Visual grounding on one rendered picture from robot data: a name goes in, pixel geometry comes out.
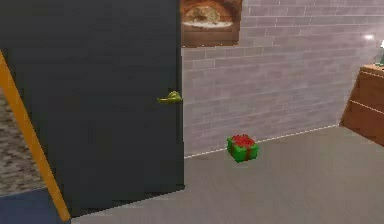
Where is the green gift box red bow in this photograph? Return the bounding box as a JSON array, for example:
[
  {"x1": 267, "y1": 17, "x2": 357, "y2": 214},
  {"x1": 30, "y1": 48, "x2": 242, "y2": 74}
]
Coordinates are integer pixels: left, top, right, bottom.
[{"x1": 226, "y1": 133, "x2": 260, "y2": 164}]

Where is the dark grey room door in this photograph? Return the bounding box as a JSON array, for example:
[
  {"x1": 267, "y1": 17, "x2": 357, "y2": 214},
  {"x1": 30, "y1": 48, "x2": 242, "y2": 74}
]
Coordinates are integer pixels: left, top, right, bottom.
[{"x1": 0, "y1": 0, "x2": 186, "y2": 218}]

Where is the brown wooden chest of drawers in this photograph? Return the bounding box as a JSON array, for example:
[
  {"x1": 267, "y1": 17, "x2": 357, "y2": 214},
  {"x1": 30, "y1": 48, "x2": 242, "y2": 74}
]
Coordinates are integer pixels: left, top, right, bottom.
[{"x1": 339, "y1": 63, "x2": 384, "y2": 148}]

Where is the green table lamp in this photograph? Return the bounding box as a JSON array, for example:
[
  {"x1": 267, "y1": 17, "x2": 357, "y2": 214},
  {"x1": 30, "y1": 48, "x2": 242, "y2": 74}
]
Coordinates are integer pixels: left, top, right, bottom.
[{"x1": 373, "y1": 39, "x2": 384, "y2": 68}]

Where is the brass door handle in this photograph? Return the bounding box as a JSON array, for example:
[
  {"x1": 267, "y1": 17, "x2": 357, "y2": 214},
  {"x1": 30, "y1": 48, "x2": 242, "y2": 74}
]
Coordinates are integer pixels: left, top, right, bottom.
[{"x1": 157, "y1": 90, "x2": 184, "y2": 105}]

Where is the brown framed wall picture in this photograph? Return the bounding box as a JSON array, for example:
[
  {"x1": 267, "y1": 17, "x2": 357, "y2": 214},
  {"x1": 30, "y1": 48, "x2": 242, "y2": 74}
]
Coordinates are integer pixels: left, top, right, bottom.
[{"x1": 180, "y1": 0, "x2": 244, "y2": 49}]

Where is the orange door frame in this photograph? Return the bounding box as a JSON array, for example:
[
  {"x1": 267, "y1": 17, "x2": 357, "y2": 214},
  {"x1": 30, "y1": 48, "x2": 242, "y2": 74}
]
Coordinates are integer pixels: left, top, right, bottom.
[{"x1": 0, "y1": 50, "x2": 72, "y2": 223}]

